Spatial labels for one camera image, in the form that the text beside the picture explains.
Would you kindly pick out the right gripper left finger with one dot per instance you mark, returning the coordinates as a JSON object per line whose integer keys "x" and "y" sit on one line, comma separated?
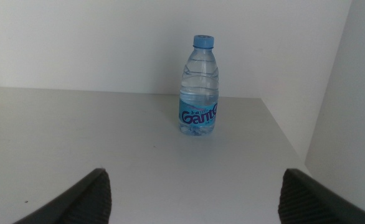
{"x": 83, "y": 202}

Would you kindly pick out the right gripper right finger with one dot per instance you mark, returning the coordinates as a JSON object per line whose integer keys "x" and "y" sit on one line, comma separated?
{"x": 310, "y": 202}

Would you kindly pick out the clear water bottle blue cap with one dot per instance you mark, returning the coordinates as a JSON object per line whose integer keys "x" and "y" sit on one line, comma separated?
{"x": 198, "y": 93}

